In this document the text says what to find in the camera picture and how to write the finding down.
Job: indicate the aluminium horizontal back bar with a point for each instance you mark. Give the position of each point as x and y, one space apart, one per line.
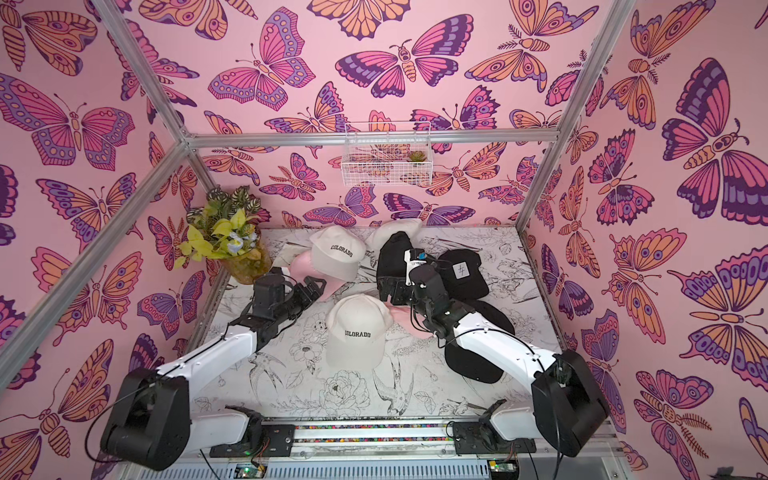
405 136

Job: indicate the pink cap left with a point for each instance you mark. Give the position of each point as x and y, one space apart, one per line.
301 267

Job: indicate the white Colorado cap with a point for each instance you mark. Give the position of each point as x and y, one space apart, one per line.
337 253
357 326

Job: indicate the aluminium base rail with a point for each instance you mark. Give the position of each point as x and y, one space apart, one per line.
403 449

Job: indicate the small succulent in basket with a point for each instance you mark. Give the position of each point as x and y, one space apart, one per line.
417 156

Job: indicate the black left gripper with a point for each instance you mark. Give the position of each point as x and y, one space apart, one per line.
305 299

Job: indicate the aluminium left side bar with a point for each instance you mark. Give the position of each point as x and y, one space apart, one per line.
46 313

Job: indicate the aluminium corner post left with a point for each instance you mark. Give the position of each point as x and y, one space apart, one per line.
118 27

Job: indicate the white wire basket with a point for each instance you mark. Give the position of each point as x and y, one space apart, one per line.
386 164

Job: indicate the aluminium corner post right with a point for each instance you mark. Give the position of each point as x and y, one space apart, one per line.
602 47

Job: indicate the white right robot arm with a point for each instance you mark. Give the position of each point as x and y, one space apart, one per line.
568 406

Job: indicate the pink cap centre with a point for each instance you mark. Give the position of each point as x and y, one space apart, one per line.
410 321

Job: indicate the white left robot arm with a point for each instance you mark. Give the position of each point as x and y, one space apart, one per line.
151 423

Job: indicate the black cap with white patch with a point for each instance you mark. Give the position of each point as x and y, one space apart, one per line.
461 276

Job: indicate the plain black cap back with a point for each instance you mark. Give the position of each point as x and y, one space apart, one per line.
391 258

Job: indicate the potted green plant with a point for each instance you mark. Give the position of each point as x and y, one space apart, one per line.
226 230

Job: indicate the aluminium corner post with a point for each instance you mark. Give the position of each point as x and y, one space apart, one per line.
602 47
118 27

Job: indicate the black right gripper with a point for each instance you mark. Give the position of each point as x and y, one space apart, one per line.
395 271

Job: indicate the pink cap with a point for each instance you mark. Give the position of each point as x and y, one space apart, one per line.
301 267
410 321

